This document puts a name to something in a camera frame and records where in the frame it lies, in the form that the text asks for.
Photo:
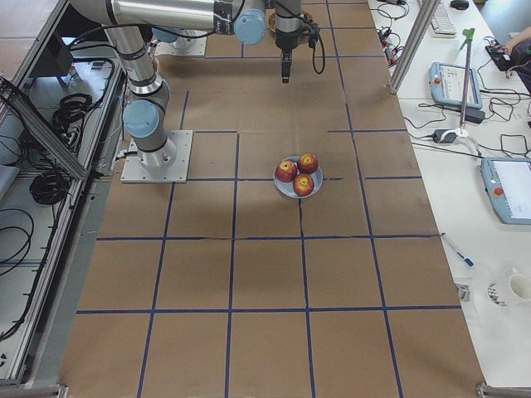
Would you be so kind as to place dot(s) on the blue white pen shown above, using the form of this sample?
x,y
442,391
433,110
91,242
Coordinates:
x,y
466,259

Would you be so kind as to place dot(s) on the red apple on plate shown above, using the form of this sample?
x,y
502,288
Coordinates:
x,y
286,171
308,163
303,185

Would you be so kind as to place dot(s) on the aluminium frame post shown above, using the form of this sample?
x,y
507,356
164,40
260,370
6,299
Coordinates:
x,y
419,27

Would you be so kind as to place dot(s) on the metal rod with green clip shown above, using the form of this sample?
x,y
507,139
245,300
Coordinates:
x,y
467,44

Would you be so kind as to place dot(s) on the teach pendant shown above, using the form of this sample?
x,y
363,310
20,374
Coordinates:
x,y
447,85
507,185

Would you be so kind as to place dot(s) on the black computer mouse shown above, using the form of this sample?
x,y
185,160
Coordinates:
x,y
459,5

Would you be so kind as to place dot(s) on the near teach pendant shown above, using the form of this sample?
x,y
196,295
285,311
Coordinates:
x,y
507,185

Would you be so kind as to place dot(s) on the small metal binder clip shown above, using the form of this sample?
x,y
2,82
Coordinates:
x,y
463,292

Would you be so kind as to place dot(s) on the light blue plate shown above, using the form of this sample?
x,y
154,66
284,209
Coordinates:
x,y
287,189

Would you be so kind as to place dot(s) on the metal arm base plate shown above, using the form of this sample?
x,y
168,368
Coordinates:
x,y
178,161

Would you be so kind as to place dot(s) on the white mug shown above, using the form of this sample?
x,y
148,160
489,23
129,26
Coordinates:
x,y
512,288

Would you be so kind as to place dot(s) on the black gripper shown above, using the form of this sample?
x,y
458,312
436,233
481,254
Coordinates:
x,y
285,41

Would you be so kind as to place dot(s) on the red apple left on plate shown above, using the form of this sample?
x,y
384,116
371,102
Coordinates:
x,y
286,171

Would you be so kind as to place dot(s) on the red apple front on plate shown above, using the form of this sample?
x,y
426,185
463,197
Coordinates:
x,y
303,185

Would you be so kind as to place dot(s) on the white keyboard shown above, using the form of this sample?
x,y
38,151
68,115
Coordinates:
x,y
441,24

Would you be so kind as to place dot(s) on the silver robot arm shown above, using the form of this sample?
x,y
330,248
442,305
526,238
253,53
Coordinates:
x,y
122,20

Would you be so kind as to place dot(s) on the aluminium side rack frame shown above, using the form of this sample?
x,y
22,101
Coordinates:
x,y
39,208

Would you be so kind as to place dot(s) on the red apple back on plate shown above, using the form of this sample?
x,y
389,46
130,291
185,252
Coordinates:
x,y
308,163

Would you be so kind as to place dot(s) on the black power adapter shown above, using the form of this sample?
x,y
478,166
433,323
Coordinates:
x,y
475,116

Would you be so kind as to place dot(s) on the wicker basket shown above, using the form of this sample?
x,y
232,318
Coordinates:
x,y
271,22

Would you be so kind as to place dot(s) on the far teach pendant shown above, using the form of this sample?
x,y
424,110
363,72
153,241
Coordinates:
x,y
447,85

